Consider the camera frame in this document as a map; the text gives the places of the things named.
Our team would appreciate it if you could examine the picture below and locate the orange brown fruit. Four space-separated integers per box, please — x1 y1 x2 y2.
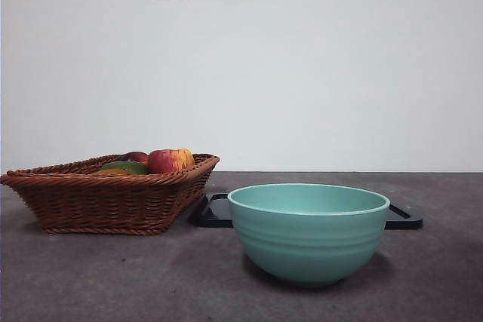
93 168 133 176

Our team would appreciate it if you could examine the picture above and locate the teal ribbed bowl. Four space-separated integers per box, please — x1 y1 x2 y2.
226 182 391 287

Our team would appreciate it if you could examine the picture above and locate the brown wicker basket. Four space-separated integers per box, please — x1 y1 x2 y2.
0 152 220 235

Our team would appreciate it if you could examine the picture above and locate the green fruit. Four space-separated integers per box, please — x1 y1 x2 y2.
100 160 149 175

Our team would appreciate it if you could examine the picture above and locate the dark red fruit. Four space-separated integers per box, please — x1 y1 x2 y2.
119 151 149 166

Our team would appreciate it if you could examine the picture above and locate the black rectangular tray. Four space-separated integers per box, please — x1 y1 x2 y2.
187 192 423 231

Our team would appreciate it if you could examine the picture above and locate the red yellow apple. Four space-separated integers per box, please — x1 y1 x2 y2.
146 148 195 174

